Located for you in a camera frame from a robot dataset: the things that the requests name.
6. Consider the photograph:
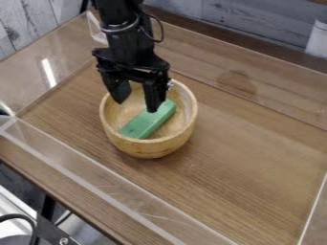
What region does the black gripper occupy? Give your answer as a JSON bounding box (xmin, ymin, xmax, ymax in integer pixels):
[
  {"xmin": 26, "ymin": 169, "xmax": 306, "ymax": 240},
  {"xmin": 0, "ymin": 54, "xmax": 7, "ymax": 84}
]
[{"xmin": 91, "ymin": 18, "xmax": 169, "ymax": 113}]

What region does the green rectangular block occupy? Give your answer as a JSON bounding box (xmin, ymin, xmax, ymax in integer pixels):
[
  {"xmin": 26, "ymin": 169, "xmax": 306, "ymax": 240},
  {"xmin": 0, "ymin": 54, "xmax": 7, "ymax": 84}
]
[{"xmin": 118, "ymin": 100, "xmax": 176, "ymax": 140}]

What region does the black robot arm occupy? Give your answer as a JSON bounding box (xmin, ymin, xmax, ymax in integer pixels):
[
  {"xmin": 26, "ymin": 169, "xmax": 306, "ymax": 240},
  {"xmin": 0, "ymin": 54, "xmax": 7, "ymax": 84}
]
[{"xmin": 91, "ymin": 0, "xmax": 169, "ymax": 113}]

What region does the light wooden bowl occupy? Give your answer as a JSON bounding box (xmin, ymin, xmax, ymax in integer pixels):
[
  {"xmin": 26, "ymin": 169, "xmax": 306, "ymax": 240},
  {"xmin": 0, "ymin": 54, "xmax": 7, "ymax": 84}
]
[{"xmin": 99, "ymin": 79, "xmax": 197, "ymax": 159}]

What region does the black table leg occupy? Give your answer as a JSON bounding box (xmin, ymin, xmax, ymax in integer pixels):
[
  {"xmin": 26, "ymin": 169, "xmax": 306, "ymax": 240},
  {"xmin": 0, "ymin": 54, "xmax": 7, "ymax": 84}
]
[{"xmin": 41, "ymin": 195, "xmax": 55, "ymax": 221}]

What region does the white cylindrical container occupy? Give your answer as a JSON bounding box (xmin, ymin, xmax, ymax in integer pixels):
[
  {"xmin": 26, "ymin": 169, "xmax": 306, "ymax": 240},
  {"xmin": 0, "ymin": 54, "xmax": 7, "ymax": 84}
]
[{"xmin": 305, "ymin": 18, "xmax": 327, "ymax": 59}]

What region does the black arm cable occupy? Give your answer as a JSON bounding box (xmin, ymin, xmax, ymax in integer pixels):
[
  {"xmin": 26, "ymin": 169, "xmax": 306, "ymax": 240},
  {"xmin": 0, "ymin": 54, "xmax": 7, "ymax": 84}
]
[{"xmin": 138, "ymin": 12, "xmax": 165, "ymax": 44}]

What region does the clear acrylic tray enclosure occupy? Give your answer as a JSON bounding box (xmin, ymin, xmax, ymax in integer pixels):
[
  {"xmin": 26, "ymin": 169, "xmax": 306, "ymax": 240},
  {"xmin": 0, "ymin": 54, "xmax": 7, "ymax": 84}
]
[{"xmin": 0, "ymin": 15, "xmax": 327, "ymax": 245}]

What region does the black cable under table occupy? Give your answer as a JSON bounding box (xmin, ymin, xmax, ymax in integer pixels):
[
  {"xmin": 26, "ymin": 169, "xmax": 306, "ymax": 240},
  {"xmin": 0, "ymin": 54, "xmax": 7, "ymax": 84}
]
[{"xmin": 0, "ymin": 213, "xmax": 42, "ymax": 245}]

